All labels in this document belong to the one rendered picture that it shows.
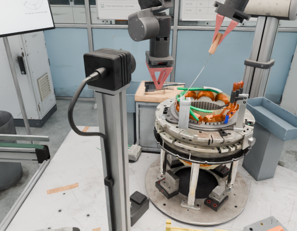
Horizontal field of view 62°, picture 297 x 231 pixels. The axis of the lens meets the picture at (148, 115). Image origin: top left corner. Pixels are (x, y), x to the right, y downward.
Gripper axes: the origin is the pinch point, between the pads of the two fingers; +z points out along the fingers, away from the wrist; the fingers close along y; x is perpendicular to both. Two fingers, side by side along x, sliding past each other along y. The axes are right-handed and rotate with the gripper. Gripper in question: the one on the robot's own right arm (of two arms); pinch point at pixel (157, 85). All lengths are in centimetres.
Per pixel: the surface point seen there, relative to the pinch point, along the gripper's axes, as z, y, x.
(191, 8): -3, -211, 80
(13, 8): -14, -76, -59
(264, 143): 23.9, 2.4, 41.0
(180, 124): 8.8, 9.7, 5.1
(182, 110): 4.1, 9.6, 5.3
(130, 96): 14.9, -25.2, -5.7
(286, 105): 98, -162, 193
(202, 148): 13.6, 15.9, 10.4
